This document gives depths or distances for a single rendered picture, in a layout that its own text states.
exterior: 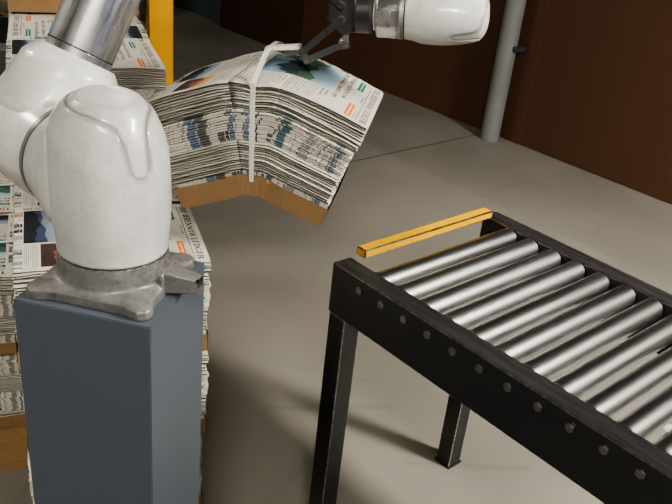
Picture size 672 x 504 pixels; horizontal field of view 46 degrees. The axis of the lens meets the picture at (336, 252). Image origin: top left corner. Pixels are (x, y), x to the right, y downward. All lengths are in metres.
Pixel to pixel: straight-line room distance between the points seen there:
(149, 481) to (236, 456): 1.14
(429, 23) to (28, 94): 0.72
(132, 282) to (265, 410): 1.48
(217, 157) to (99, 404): 0.58
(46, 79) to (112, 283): 0.31
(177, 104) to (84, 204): 0.54
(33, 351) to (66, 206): 0.23
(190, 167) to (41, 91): 0.46
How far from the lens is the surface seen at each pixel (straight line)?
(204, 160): 1.56
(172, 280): 1.13
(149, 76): 2.06
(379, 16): 1.53
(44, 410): 1.24
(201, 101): 1.53
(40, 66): 1.21
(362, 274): 1.65
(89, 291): 1.11
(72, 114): 1.05
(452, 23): 1.51
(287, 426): 2.48
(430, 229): 1.85
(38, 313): 1.15
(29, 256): 1.63
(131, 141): 1.04
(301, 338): 2.87
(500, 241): 1.92
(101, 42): 1.23
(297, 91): 1.49
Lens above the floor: 1.58
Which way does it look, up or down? 27 degrees down
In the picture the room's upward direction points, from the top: 6 degrees clockwise
